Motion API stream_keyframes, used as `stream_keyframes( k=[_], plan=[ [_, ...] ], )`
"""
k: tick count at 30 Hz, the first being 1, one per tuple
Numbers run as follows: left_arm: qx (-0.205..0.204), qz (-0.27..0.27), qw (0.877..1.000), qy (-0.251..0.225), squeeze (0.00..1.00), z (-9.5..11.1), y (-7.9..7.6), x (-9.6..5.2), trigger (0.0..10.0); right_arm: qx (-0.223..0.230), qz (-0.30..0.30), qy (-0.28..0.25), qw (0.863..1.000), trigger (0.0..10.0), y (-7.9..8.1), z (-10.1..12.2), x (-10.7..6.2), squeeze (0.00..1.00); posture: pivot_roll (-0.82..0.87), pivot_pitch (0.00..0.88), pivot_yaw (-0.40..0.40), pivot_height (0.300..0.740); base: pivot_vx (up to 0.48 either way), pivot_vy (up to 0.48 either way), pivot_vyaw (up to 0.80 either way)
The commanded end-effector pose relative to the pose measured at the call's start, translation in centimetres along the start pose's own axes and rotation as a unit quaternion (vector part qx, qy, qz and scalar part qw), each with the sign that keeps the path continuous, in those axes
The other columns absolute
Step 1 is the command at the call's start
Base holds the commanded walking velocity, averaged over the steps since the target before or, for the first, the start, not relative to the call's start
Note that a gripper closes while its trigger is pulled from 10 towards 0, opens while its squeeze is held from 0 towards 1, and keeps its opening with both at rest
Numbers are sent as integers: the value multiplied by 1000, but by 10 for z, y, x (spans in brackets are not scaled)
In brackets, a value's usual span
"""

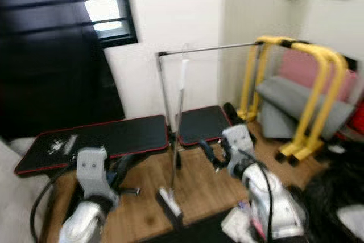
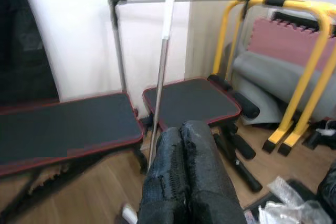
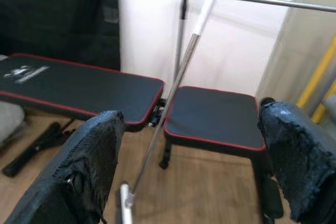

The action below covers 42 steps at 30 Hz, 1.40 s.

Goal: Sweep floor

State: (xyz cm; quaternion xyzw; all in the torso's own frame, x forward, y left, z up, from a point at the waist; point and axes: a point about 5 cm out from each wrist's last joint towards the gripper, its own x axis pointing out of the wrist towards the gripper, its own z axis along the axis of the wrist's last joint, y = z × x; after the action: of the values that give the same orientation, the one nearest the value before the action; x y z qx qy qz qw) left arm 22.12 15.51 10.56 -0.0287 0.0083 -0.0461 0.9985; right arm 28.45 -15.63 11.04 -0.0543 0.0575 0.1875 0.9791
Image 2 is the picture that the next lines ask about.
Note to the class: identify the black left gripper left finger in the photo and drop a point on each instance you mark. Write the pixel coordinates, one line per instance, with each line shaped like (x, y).
(165, 182)

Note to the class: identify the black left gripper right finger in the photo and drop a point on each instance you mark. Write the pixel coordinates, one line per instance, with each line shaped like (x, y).
(207, 182)

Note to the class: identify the clear plastic wrap pile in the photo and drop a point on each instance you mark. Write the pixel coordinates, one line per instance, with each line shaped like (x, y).
(283, 213)

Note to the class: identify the black padded workout bench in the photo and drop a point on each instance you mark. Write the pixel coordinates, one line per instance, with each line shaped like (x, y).
(65, 129)

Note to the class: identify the grey rolled exercise mat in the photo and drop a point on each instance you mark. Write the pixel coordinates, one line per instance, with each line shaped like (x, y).
(262, 77)

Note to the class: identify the black bag-lined trash bin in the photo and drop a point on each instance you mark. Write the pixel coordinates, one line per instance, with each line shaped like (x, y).
(328, 195)

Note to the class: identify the pink foam puzzle mat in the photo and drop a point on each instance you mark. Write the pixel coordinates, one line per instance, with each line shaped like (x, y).
(275, 37)

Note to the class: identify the black foam puzzle mat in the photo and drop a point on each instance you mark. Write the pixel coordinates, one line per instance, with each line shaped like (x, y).
(296, 19)

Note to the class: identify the large black cloth cover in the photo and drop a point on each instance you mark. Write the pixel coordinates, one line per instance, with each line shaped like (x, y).
(21, 51)

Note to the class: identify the yellow steel dip bar frame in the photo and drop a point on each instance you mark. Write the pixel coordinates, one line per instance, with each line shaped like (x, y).
(302, 3)

